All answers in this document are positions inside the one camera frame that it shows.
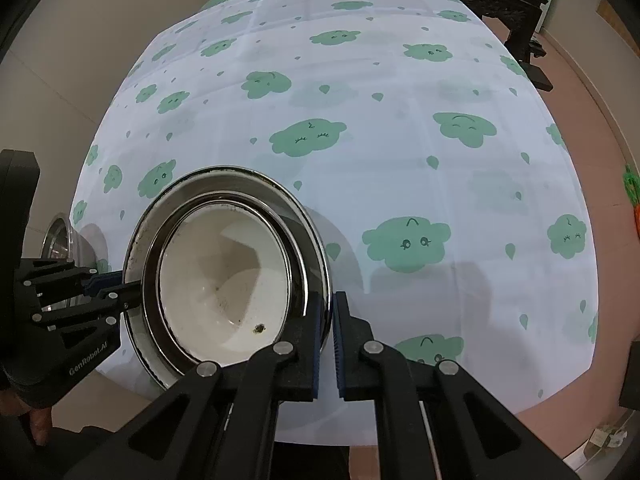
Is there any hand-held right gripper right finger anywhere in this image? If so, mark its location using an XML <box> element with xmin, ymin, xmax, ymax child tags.
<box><xmin>333</xmin><ymin>290</ymin><xmax>581</xmax><ymax>480</ymax></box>

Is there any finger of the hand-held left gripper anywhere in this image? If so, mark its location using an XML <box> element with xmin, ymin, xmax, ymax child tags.
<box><xmin>14</xmin><ymin>257</ymin><xmax>124</xmax><ymax>307</ymax></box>
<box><xmin>30</xmin><ymin>281</ymin><xmax>144</xmax><ymax>332</ymax></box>

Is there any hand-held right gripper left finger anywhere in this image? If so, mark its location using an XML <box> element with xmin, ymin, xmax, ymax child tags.
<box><xmin>65</xmin><ymin>292</ymin><xmax>326</xmax><ymax>480</ymax></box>

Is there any large steel bowl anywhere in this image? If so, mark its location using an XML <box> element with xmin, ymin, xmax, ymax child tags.
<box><xmin>39</xmin><ymin>212</ymin><xmax>83</xmax><ymax>311</ymax></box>
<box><xmin>41</xmin><ymin>217</ymin><xmax>68</xmax><ymax>306</ymax></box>

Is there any white enamel bowl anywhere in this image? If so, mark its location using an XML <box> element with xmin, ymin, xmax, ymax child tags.
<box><xmin>121</xmin><ymin>165</ymin><xmax>332</xmax><ymax>393</ymax></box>

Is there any small steel bowl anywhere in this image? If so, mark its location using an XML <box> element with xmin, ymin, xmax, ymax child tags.
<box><xmin>142</xmin><ymin>190</ymin><xmax>307</xmax><ymax>368</ymax></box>

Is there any small white bowl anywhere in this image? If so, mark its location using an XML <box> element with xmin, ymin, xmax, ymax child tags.
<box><xmin>159</xmin><ymin>205</ymin><xmax>292</xmax><ymax>366</ymax></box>

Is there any person's left hand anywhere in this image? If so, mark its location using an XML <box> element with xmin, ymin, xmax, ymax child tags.
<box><xmin>27</xmin><ymin>402</ymin><xmax>54</xmax><ymax>449</ymax></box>

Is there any cloud print tablecloth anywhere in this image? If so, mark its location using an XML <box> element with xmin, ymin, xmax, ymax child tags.
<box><xmin>70</xmin><ymin>0</ymin><xmax>601</xmax><ymax>448</ymax></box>

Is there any orange and green toy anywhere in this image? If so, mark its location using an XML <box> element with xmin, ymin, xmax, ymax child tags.
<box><xmin>622</xmin><ymin>162</ymin><xmax>640</xmax><ymax>236</ymax></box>

